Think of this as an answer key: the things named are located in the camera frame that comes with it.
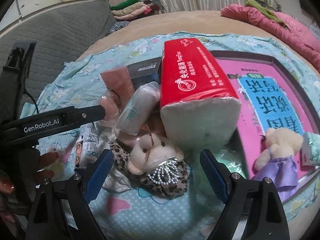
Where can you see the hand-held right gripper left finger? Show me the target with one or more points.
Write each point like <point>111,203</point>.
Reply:
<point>100,172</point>

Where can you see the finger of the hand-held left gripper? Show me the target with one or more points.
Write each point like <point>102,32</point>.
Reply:
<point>50,122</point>

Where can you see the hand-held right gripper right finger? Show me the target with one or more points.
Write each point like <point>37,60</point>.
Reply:
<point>215,177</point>

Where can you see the leopard dress teddy bear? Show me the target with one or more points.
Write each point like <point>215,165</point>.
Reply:
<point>155,152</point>

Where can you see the purple dress teddy bear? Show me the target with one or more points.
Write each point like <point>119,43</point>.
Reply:
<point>280,142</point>

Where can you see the salmon packet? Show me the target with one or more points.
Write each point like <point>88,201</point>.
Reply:
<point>117,80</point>

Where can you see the dark-rimmed pink printed tray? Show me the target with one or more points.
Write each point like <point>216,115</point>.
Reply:
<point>275,105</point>

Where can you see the red tissue pack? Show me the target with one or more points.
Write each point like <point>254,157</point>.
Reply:
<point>195,80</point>

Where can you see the person's left hand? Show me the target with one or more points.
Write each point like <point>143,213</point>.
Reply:
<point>47,161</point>

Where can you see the white printed packet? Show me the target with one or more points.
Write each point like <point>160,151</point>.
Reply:
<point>87,145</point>

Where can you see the grey quilted cushion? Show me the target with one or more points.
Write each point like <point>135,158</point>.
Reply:
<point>62,35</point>

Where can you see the blue cartoon printed blanket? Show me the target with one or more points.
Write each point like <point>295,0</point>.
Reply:
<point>150,217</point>

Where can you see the grey small tissue pack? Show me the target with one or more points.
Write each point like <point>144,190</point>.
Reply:
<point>136,107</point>

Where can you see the green small tissue pack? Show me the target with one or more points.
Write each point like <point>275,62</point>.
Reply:
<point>312,147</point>

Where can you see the black box with white label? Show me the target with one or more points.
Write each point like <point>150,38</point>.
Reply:
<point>142,67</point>

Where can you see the dark patterned cloth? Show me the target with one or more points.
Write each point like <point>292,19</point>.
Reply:
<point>116,28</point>

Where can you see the stack of folded clothes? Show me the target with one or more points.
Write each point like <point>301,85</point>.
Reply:
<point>130,10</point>

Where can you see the pink quilt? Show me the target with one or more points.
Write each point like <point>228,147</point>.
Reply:
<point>287,30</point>

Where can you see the green cloth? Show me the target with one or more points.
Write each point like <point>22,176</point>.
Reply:
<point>262,10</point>

